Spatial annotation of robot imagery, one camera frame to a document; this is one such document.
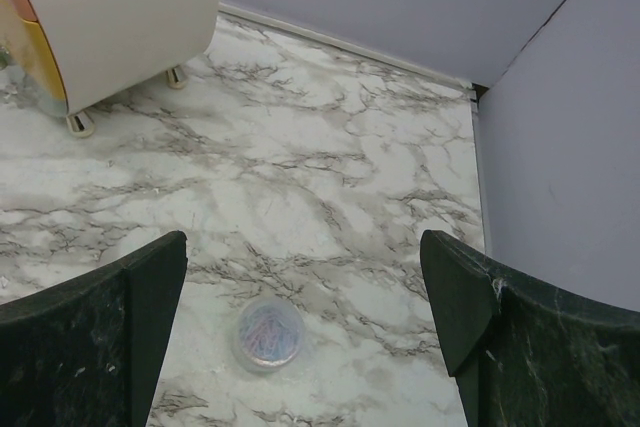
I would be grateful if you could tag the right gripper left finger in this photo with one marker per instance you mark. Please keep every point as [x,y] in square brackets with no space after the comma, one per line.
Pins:
[89,351]

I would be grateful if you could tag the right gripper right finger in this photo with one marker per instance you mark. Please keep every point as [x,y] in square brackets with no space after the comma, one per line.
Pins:
[524,352]

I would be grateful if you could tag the small clear plastic cup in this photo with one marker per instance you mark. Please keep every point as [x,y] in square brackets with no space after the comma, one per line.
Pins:
[267,335]

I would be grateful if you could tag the round three-drawer storage box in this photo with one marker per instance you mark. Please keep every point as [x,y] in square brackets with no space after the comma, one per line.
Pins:
[76,53]

